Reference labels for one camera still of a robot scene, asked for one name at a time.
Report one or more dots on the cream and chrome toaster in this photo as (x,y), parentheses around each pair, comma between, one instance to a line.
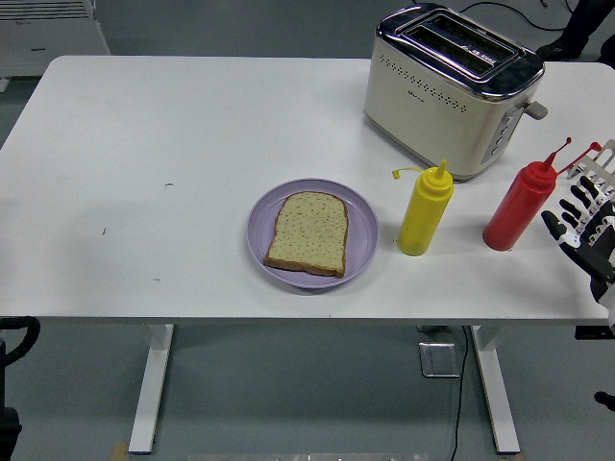
(432,110)

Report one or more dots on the silver metal toast rack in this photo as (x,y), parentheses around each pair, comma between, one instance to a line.
(607,158)

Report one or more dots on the person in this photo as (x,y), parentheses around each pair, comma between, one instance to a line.
(579,24)

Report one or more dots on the black table control box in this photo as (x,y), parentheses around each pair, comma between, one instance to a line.
(596,332)

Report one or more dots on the bread slice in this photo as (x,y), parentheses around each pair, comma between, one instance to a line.
(310,235)

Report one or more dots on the red squeeze bottle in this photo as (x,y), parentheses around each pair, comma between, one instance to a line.
(519,206)

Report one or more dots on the white table leg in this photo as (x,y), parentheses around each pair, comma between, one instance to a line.
(497,384)
(149,384)

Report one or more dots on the purple plate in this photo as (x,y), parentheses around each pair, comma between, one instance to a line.
(259,225)

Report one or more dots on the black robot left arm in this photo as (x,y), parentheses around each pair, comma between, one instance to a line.
(9,365)

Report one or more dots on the white floor appliance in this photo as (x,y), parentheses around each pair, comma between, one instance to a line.
(48,43)

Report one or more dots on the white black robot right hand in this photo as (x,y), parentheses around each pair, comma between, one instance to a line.
(583,240)

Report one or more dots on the yellow squeeze bottle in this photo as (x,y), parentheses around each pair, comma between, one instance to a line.
(423,216)

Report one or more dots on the metal floor socket plate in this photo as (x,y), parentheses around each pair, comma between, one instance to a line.
(438,360)

